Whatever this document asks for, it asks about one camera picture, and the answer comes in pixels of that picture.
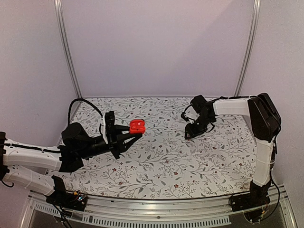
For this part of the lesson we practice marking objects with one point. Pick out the right aluminium frame post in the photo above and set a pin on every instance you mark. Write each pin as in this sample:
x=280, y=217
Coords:
x=249, y=46

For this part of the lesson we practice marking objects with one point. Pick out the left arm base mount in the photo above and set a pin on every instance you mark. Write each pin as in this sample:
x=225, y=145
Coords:
x=76, y=200

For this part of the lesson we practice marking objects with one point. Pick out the red round charging case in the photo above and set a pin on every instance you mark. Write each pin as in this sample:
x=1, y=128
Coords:
x=137, y=126

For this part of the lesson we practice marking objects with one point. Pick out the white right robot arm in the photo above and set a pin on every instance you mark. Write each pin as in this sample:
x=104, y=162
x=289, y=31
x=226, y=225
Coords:
x=264, y=125

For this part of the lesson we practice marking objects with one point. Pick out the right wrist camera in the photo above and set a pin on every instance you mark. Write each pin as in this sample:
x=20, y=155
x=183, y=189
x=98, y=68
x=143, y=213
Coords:
x=188, y=117

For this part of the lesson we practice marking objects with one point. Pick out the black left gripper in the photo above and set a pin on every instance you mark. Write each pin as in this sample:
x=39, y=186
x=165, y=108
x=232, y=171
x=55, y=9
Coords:
x=118, y=141

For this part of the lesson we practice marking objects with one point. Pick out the aluminium frame post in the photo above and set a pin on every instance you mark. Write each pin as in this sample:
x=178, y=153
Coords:
x=249, y=46
x=66, y=48

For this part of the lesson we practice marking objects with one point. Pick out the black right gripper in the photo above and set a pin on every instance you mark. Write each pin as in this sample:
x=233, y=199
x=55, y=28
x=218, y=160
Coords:
x=192, y=132

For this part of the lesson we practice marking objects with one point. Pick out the floral patterned table mat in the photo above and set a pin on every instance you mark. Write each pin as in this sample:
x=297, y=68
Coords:
x=163, y=164

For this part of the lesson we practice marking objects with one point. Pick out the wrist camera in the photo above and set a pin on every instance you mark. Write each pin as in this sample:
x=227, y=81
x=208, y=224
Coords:
x=188, y=117
x=107, y=126

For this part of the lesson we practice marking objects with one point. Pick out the left aluminium frame post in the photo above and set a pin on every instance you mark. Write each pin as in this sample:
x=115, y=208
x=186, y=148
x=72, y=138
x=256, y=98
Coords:
x=66, y=48

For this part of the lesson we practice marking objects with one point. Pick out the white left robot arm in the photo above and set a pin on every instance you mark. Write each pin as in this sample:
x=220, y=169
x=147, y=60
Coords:
x=15, y=158

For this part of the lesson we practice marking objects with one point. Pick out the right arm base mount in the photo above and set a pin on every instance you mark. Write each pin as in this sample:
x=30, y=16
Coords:
x=249, y=202

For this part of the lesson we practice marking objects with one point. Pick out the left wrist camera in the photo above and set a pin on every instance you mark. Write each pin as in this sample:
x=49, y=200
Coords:
x=107, y=126

